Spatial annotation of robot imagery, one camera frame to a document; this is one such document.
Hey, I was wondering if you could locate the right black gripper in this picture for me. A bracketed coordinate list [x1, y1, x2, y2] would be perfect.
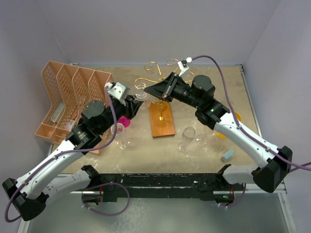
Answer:
[144, 72, 202, 109]

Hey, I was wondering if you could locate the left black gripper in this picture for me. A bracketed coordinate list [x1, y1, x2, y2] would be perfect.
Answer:
[98, 95, 142, 134]

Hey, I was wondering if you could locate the clear wine glass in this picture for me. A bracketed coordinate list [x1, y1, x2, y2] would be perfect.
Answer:
[134, 83, 149, 101]

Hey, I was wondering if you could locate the small clear glass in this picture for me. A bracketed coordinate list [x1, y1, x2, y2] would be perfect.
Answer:
[195, 134, 208, 147]

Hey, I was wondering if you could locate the yellow plastic wine glass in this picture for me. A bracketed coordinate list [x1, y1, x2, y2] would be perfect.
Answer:
[214, 113, 241, 140]

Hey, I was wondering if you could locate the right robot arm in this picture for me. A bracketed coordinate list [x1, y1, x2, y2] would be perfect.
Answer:
[144, 73, 293, 193]

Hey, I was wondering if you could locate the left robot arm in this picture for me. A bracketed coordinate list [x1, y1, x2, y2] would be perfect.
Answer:
[2, 95, 143, 223]

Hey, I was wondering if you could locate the pink plastic wine glass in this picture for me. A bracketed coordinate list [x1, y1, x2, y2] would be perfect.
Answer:
[117, 116, 131, 133]

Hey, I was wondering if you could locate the clear glass left front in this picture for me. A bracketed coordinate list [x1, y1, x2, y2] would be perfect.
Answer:
[114, 123, 130, 150]

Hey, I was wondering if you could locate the clear champagne flute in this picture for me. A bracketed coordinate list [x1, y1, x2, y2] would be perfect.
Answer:
[177, 127, 196, 155]

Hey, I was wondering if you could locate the orange plastic file organizer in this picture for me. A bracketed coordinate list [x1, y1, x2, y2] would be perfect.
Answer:
[35, 61, 113, 144]

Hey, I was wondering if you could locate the silver red tube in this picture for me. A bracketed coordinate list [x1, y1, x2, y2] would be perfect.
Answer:
[51, 102, 65, 123]

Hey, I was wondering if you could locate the light blue small box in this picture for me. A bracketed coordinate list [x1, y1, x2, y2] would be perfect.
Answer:
[221, 150, 235, 161]

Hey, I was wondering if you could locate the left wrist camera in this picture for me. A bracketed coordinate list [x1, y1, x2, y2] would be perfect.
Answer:
[104, 82, 130, 106]

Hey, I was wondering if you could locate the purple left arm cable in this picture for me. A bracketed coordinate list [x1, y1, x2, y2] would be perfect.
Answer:
[4, 86, 119, 223]

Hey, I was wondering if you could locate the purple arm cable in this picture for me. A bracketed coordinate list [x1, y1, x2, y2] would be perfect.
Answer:
[4, 86, 119, 223]
[191, 55, 311, 173]

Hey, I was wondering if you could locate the black table front rail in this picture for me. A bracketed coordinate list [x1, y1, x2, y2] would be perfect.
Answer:
[82, 165, 246, 205]

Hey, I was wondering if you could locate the purple cable loop under table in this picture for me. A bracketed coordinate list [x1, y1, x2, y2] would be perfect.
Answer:
[81, 181, 132, 216]

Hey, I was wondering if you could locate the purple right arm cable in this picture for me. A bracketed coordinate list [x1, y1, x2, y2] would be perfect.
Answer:
[191, 55, 311, 173]

